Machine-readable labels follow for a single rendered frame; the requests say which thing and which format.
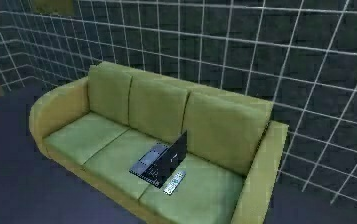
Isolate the black laptop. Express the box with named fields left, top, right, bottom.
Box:
left=129, top=130, right=188, bottom=189

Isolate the grey remote control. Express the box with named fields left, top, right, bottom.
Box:
left=162, top=169, right=187, bottom=196

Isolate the green yellow sofa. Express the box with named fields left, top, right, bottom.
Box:
left=28, top=60, right=290, bottom=224

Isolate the olive framed picture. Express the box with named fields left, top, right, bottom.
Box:
left=30, top=0, right=75, bottom=18

